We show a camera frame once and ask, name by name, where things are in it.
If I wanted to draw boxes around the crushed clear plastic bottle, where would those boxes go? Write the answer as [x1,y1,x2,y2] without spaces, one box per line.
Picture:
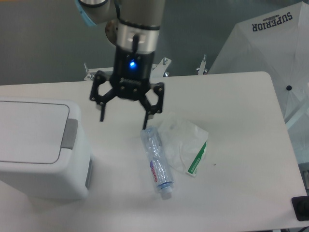
[140,127,174,200]

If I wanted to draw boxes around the white trash can lid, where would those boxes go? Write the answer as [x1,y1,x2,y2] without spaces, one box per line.
[0,101,70,164]

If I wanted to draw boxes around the black device at table corner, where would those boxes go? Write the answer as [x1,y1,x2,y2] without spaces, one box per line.
[291,196,309,221]

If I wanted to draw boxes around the silver levelling foot bolt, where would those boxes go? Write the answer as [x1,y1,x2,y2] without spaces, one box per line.
[197,54,208,75]

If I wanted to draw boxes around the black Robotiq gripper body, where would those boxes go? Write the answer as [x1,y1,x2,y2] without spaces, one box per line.
[110,46,155,101]

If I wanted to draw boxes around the clear plastic bag green label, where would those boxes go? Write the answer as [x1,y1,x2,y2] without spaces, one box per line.
[158,112,209,177]

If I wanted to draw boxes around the white trash can body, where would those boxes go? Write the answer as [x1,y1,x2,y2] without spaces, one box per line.
[0,96,94,200]

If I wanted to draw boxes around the grey lid push button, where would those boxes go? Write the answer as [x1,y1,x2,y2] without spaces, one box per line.
[61,118,78,150]

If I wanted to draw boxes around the white umbrella Superior print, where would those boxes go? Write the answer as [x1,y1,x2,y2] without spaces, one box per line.
[209,2,309,121]

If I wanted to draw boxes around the white metal base frame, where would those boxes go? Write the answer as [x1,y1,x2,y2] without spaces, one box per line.
[84,58,172,81]

